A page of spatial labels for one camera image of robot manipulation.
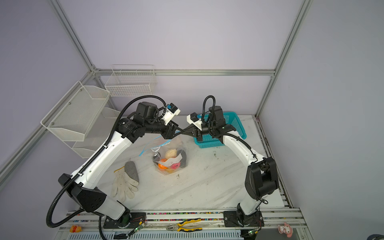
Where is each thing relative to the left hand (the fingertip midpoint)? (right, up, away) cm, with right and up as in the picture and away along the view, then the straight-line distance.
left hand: (178, 129), depth 70 cm
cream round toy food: (-7, -15, +17) cm, 23 cm away
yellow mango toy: (-7, -25, +16) cm, 31 cm away
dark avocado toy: (+1, -19, +16) cm, 25 cm away
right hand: (+2, -1, +3) cm, 4 cm away
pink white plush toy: (+51, -47, -1) cm, 69 cm away
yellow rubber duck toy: (-49, -48, 0) cm, 69 cm away
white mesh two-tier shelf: (-53, +5, +8) cm, 54 cm away
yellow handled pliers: (-1, -48, +1) cm, 48 cm away
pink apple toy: (-3, -20, +12) cm, 24 cm away
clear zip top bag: (-10, -10, 0) cm, 15 cm away
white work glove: (-34, -32, +15) cm, 49 cm away
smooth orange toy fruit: (-11, -21, +13) cm, 27 cm away
